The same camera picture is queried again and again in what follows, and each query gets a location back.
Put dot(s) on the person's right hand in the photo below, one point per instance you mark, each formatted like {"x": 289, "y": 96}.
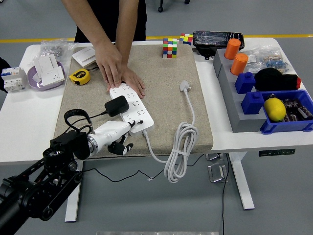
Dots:
{"x": 109, "y": 63}

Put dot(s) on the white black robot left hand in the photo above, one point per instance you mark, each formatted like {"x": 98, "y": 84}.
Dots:
{"x": 110, "y": 133}

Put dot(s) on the person's left hand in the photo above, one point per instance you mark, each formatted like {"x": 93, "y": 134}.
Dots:
{"x": 135, "y": 83}

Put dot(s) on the black power adapter plug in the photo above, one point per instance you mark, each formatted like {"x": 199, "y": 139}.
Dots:
{"x": 117, "y": 105}

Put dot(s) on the white power strip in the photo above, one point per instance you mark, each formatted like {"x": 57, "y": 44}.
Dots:
{"x": 145, "y": 120}

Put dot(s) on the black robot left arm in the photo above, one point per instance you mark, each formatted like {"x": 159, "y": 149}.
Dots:
{"x": 36, "y": 193}

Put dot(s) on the person's left forearm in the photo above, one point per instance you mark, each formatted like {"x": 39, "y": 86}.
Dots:
{"x": 126, "y": 29}

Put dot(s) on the person's right forearm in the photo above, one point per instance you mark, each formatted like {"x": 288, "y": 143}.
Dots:
{"x": 86, "y": 24}

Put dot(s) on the yellow tape measure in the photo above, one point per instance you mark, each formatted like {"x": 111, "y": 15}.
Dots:
{"x": 80, "y": 77}

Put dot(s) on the grey-brown fabric mat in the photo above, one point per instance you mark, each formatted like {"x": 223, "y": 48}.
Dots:
{"x": 159, "y": 110}

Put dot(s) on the person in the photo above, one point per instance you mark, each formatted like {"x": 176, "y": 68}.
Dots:
{"x": 111, "y": 19}

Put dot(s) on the large multicolour puzzle cube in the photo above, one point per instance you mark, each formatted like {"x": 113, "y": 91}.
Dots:
{"x": 170, "y": 48}

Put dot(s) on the clear bag of screws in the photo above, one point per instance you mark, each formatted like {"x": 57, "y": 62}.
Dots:
{"x": 53, "y": 49}

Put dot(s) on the small multicolour puzzle cube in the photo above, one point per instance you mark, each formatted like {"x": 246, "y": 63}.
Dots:
{"x": 186, "y": 39}

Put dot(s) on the black chair base casters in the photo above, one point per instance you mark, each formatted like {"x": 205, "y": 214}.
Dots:
{"x": 160, "y": 9}

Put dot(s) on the purple bowl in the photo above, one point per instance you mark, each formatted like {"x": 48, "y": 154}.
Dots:
{"x": 32, "y": 82}

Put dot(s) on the white table leg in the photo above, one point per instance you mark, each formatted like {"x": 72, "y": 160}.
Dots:
{"x": 72, "y": 210}
{"x": 242, "y": 181}

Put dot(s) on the black box in plastic wrap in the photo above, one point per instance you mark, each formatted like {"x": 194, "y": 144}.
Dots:
{"x": 211, "y": 39}

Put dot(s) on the grey stepped block holder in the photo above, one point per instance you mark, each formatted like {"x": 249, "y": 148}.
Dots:
{"x": 230, "y": 98}

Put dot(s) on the white circuit breaker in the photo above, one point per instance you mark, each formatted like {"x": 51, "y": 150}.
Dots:
{"x": 13, "y": 80}

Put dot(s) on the orange cylinder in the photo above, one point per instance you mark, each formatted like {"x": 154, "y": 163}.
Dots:
{"x": 232, "y": 49}
{"x": 239, "y": 65}

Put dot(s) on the blue block with knob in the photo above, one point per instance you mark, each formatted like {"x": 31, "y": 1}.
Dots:
{"x": 252, "y": 104}
{"x": 245, "y": 83}

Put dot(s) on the clear bag of components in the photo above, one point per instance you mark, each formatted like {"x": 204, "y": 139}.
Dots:
{"x": 269, "y": 59}

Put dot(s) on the black cloth with red end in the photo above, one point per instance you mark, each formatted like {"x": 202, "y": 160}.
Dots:
{"x": 272, "y": 80}

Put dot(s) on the yellow lemon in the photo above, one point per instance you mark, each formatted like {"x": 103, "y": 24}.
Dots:
{"x": 274, "y": 109}

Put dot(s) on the blue plastic bin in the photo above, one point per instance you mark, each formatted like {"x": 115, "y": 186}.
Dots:
{"x": 282, "y": 126}

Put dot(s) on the black table control panel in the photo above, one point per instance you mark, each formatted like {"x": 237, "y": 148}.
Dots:
{"x": 277, "y": 152}

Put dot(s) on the dark capacitors pile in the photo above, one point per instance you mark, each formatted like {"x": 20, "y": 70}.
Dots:
{"x": 295, "y": 109}

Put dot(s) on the white wall switch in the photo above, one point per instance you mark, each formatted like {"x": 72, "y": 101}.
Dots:
{"x": 83, "y": 55}

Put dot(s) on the white wall socket panel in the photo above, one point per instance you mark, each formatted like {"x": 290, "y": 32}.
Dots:
{"x": 51, "y": 77}

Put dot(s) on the white switch panel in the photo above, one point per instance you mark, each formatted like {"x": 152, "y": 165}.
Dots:
{"x": 46, "y": 63}

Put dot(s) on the small silver metal bracket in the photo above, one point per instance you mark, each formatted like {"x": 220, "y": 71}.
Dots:
{"x": 214, "y": 157}

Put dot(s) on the large silver metal bracket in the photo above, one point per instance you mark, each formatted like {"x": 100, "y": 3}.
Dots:
{"x": 217, "y": 173}

